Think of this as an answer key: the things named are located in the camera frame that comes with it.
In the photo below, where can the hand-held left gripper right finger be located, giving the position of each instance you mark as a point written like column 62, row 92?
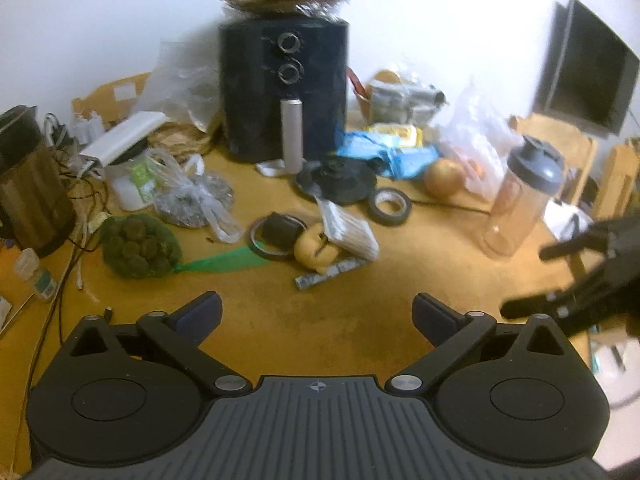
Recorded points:
column 435, row 317

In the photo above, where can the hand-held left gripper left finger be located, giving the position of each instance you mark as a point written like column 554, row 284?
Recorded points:
column 200, row 316

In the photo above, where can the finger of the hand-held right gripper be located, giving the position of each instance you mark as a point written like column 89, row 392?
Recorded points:
column 540, row 302
column 580, row 240

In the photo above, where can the marble patterned stick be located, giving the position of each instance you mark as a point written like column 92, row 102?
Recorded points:
column 327, row 272

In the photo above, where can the cotton swabs pack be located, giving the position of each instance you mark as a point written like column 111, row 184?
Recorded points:
column 350, row 232

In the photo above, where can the yellow lumpy object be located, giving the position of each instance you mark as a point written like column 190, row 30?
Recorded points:
column 312, row 255

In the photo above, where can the wooden chair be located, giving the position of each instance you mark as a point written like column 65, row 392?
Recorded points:
column 620, row 180
column 570, row 145

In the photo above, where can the clear shaker bottle grey lid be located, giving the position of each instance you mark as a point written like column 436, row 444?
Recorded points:
column 520, row 195

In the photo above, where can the brown tape roll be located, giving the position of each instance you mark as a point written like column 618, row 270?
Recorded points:
column 256, row 242

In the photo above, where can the green net bag of nuts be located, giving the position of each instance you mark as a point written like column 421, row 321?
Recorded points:
column 135, row 247

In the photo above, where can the plastic bag of seeds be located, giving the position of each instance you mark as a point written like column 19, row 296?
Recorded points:
column 192, row 200

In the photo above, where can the black tape roll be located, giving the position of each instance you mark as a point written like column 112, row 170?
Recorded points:
column 382, row 212

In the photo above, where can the round orange fruit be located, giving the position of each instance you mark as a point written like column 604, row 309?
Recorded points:
column 445, row 178

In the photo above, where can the blue wet wipes pack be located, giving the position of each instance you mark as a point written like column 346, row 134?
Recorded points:
column 357, row 145
column 412, row 162

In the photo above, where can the small teal label tub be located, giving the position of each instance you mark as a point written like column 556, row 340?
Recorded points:
column 44, row 285

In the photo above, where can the white strip loop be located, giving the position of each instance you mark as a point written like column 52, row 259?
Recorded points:
column 270, row 169

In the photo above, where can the black round kettle base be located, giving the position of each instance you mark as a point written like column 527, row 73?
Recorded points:
column 340, row 180

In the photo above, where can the brown crinkled paper bag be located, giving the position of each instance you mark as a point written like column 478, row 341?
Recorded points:
column 182, row 140

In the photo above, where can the tissue pack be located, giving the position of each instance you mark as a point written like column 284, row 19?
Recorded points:
column 25, row 262

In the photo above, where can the yellow wipes pack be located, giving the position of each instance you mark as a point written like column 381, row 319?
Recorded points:
column 395, row 135

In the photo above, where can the white long plastic case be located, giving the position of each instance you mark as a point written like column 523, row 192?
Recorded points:
column 125, row 135

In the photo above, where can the brown metal kettle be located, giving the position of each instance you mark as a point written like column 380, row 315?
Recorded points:
column 27, row 185

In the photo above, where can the basket of wrapped packets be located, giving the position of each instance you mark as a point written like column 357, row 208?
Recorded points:
column 400, row 95

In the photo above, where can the dark blue air fryer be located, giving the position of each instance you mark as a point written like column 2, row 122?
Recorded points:
column 250, row 95

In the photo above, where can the crumpled clear plastic bag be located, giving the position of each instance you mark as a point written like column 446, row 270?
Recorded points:
column 180, row 80

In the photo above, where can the flat cardboard sheet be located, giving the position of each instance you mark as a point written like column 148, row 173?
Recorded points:
column 105, row 97

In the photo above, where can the wall television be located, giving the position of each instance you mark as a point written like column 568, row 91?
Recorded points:
column 590, row 65

